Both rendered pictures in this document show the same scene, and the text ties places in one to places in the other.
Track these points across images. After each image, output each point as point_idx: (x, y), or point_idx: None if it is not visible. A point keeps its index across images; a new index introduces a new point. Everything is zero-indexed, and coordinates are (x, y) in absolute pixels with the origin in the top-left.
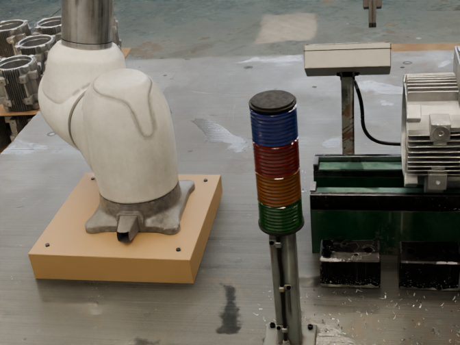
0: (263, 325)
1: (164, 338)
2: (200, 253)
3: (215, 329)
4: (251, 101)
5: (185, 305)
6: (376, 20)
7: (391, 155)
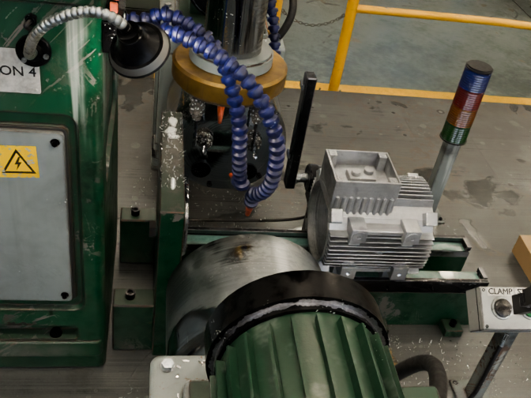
0: (446, 223)
1: (497, 215)
2: (525, 268)
3: (472, 221)
4: (489, 65)
5: (502, 235)
6: (514, 294)
7: (421, 279)
